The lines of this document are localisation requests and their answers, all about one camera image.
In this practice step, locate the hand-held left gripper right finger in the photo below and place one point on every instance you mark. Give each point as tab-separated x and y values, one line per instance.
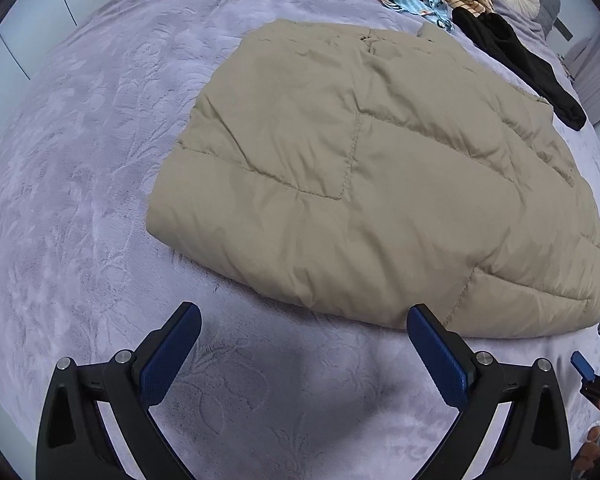
440	360

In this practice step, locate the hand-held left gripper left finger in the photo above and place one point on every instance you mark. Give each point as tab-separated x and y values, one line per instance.
172	355

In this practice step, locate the beige puffer jacket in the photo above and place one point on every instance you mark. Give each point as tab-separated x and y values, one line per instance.
355	185

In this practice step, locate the person's right hand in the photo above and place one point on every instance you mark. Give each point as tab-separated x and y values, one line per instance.
591	442

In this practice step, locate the purple fleece blanket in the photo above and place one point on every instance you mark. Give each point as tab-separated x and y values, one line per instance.
105	160

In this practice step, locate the grey curtain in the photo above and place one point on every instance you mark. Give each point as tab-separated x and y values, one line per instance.
597	70

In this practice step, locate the black garment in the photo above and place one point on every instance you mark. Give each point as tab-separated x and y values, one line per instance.
525	60

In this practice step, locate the white wardrobe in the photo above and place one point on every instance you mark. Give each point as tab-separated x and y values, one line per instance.
40	5

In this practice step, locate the dark wall panel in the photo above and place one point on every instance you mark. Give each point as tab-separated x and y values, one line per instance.
564	29

